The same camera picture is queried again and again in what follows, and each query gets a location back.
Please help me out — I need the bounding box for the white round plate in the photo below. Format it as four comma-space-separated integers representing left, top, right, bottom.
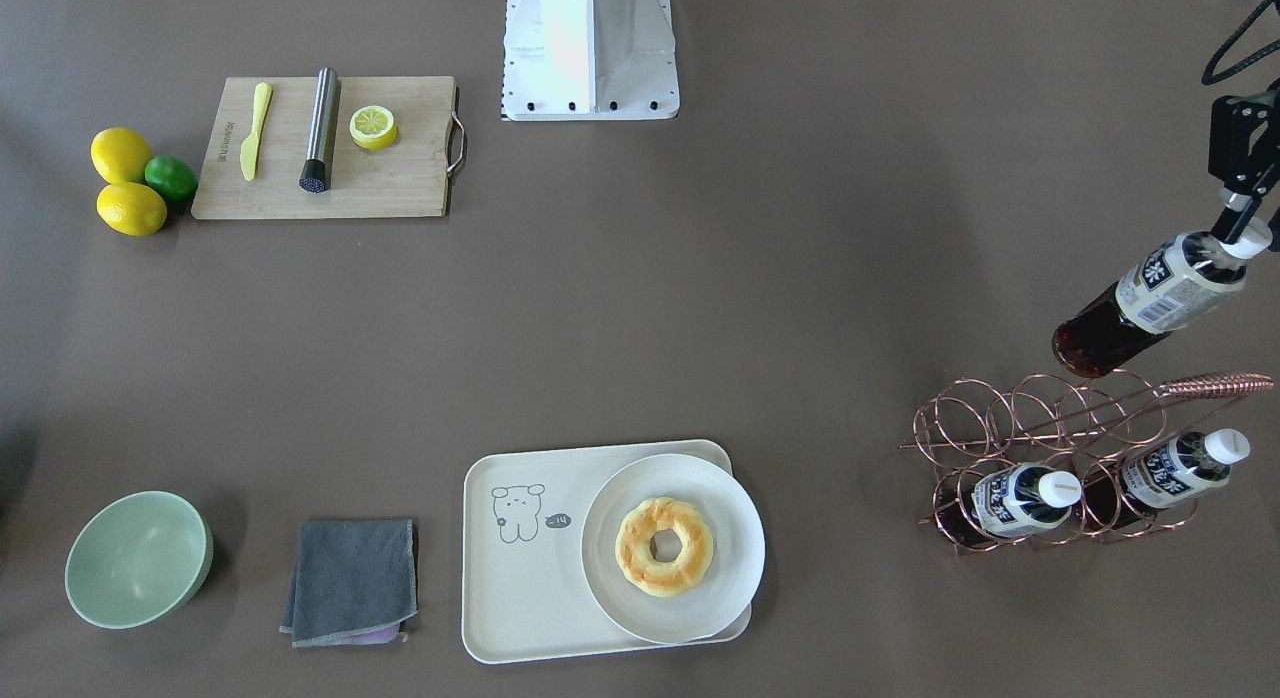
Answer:
581, 453, 765, 644

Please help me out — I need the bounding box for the half lemon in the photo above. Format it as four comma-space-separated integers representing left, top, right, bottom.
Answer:
348, 105, 399, 151

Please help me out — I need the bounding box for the glazed donut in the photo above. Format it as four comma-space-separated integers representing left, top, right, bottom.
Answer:
613, 496, 716, 598

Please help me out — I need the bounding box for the tea bottle rear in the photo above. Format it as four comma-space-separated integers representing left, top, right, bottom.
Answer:
1084, 428, 1251, 530
937, 464, 1083, 549

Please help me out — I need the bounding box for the wooden cutting board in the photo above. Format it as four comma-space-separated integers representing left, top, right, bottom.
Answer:
191, 76, 465, 222

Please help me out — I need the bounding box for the grey folded cloth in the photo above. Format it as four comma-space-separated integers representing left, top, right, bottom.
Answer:
279, 517, 419, 648

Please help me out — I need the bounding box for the copper wire bottle rack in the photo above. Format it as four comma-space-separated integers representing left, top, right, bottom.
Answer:
904, 369, 1276, 555

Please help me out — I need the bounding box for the green lime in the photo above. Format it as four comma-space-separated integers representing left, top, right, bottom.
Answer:
143, 155, 198, 204

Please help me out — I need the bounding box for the yellow lemon upper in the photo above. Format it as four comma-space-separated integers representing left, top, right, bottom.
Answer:
90, 127, 154, 184

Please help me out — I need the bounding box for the yellow lemon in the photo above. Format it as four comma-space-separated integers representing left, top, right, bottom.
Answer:
96, 182, 169, 236
90, 127, 154, 184

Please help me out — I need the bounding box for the tea bottle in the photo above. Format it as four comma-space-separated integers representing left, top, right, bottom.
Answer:
1051, 219, 1274, 378
1084, 428, 1251, 530
937, 464, 1083, 549

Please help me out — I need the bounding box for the steel muddler black tip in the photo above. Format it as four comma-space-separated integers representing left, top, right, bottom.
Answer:
298, 67, 340, 195

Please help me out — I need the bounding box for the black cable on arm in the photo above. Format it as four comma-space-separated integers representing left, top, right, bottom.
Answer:
1201, 0, 1280, 87

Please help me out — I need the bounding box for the cream rectangular tray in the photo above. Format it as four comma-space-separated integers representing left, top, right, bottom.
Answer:
461, 439, 765, 663

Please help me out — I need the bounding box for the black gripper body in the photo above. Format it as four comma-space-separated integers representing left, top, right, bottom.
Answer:
1208, 88, 1277, 197

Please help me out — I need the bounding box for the yellow plastic knife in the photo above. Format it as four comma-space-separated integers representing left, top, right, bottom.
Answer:
239, 82, 274, 182

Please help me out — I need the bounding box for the green bowl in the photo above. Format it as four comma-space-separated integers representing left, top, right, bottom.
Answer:
64, 491, 214, 630

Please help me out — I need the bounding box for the yellow lemon lower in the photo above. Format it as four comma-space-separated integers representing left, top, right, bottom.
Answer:
96, 182, 169, 236

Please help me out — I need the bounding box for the tea bottle front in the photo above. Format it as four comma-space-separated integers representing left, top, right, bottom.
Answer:
1051, 219, 1274, 378

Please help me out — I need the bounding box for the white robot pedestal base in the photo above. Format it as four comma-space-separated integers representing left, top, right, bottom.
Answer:
500, 0, 681, 120

